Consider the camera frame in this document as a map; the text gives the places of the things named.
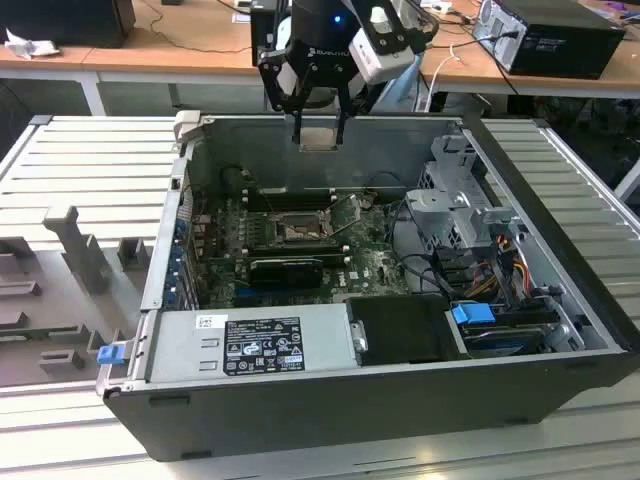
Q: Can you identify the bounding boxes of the grey power supply unit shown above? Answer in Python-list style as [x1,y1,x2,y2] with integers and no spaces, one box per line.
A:
[127,303,362,385]

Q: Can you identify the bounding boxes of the black desktop computer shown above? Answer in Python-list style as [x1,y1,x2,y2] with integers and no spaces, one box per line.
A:
[472,0,627,80]

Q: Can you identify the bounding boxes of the green motherboard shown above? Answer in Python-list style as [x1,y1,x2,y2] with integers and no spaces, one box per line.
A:
[185,192,426,310]

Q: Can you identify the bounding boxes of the hard disk drive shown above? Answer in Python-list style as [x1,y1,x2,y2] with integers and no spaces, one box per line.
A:
[459,319,549,358]

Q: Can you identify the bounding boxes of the CPU socket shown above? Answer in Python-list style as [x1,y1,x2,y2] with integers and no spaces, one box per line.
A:
[269,212,332,246]

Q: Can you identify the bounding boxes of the grey case release handle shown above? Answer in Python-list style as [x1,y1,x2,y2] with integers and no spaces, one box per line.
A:
[172,110,203,147]

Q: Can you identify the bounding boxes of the grey parts rack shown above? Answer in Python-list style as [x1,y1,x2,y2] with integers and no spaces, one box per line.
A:
[0,204,157,387]

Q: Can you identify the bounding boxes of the blue expansion slot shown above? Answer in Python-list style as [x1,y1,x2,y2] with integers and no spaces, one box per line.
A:
[233,285,267,308]

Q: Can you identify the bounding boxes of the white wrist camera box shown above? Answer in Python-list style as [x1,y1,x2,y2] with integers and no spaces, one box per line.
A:
[347,0,417,84]

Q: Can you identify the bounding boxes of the black open PC case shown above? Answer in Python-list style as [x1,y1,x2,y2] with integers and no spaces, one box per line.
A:
[94,110,632,462]

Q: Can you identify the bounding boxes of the blue disk carrier clip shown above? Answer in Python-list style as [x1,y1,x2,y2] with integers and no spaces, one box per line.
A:
[449,301,497,330]

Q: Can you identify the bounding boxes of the silver metal drive cage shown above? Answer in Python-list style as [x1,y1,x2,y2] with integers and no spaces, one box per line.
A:
[403,133,527,264]

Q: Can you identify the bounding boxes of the thin black desk cable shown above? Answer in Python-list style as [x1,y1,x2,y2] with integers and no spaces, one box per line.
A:
[148,0,253,54]

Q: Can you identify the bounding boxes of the yellow orange wire bundle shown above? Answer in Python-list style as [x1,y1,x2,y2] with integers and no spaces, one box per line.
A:
[464,257,532,302]

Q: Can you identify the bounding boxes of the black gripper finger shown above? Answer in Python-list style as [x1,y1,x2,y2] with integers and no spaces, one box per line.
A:
[334,84,360,147]
[258,47,314,147]

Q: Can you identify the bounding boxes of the wooden desk white frame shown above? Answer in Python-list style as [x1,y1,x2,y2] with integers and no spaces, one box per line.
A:
[0,0,281,117]
[418,0,640,112]

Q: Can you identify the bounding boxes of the small black box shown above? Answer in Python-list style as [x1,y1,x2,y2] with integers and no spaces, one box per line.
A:
[249,0,294,67]

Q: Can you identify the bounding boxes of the black data wire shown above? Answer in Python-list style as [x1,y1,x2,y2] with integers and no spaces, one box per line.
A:
[388,198,454,297]

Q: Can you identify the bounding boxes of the crumpled white paper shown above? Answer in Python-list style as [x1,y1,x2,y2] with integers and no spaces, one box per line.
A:
[3,26,62,60]

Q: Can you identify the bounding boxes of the large black box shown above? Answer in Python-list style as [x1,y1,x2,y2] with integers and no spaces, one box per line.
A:
[0,0,137,50]

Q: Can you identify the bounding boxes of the black graphics card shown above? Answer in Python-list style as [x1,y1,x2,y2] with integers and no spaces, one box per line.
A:
[248,257,325,290]

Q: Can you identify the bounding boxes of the white cable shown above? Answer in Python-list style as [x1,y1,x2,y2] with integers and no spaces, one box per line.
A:
[425,43,462,113]

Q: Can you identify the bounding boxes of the metal socket cover frame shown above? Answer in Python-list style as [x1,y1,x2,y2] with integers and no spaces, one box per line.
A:
[327,193,364,237]

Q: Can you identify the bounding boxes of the pale blue teach pendant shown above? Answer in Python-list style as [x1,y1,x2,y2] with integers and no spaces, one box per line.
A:
[372,59,427,114]

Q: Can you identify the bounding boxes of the silver square CPU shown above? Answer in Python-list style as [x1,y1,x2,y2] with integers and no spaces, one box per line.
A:
[298,126,342,152]

